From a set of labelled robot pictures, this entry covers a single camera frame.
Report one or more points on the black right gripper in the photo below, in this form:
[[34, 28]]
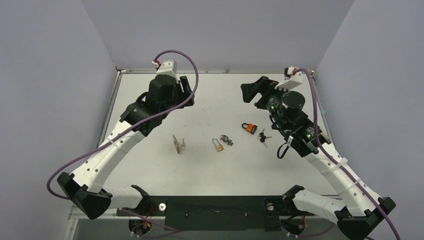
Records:
[[263, 91]]

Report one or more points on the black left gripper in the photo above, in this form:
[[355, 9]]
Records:
[[185, 94]]

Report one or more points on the orange round padlock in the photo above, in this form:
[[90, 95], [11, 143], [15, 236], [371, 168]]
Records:
[[249, 127]]

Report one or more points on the black headed key bunch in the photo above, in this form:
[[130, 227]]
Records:
[[262, 137]]

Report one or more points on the large brass padlock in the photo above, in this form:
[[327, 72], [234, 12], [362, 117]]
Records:
[[176, 144]]

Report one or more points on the small black keys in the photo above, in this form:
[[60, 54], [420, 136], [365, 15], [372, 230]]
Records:
[[226, 139]]

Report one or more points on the small brass padlock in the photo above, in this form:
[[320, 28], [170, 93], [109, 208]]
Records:
[[218, 146]]

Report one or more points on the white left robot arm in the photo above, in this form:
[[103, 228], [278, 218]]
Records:
[[84, 186]]

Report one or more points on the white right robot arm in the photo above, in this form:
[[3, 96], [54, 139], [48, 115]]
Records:
[[359, 210]]

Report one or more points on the silver key of large padlock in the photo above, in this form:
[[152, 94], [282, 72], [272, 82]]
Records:
[[183, 145]]

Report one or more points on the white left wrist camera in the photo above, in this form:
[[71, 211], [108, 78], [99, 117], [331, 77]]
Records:
[[167, 67]]

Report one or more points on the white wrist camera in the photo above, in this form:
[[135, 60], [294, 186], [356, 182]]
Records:
[[292, 79], [167, 67]]

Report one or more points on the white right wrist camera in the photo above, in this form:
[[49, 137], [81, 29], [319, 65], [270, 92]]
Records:
[[292, 79]]

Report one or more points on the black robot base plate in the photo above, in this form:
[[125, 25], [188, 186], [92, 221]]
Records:
[[216, 213]]

